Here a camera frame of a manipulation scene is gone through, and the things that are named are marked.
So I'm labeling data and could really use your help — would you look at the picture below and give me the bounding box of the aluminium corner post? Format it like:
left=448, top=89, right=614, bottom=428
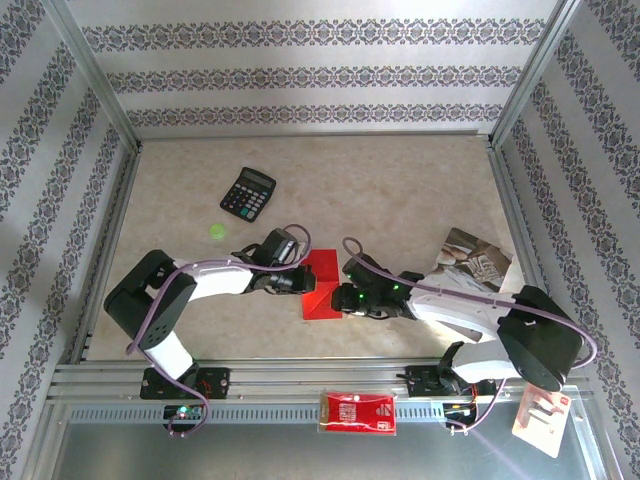
left=492, top=0, right=586, bottom=144
left=42, top=0, right=141, bottom=146

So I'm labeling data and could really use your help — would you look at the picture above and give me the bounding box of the small circuit board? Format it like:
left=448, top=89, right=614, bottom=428
left=163, top=403, right=206, bottom=426
left=442, top=402, right=476, bottom=426

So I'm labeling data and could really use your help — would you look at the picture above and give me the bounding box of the wide aluminium base rail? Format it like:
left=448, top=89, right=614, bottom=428
left=47, top=355, right=591, bottom=404

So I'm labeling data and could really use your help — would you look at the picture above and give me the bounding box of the red packet in clear sleeve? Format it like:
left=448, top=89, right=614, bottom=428
left=317, top=389, right=400, bottom=437

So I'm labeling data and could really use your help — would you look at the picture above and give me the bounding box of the black calculator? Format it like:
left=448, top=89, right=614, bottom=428
left=219, top=166, right=278, bottom=225

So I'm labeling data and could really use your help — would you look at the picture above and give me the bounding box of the booklet with bread photo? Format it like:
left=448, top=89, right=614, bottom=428
left=433, top=227, right=516, bottom=346

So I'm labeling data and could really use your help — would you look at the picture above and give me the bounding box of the grey metal shelf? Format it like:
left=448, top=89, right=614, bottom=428
left=49, top=422, right=601, bottom=480

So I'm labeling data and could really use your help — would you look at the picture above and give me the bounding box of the aluminium side frame rail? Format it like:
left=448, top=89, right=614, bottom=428
left=487, top=142, right=569, bottom=359
left=69, top=142, right=144, bottom=364

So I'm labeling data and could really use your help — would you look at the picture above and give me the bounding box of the thin aluminium frame rail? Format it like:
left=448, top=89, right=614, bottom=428
left=137, top=130, right=494, bottom=144

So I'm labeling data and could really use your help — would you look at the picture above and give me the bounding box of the red paper sheet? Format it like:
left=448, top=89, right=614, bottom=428
left=301, top=248, right=346, bottom=321

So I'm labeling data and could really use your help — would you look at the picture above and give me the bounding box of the slotted grey cable duct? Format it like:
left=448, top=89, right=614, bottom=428
left=64, top=405, right=501, bottom=426

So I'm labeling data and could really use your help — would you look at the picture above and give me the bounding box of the white red tag card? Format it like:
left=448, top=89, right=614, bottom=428
left=510, top=387, right=571, bottom=459

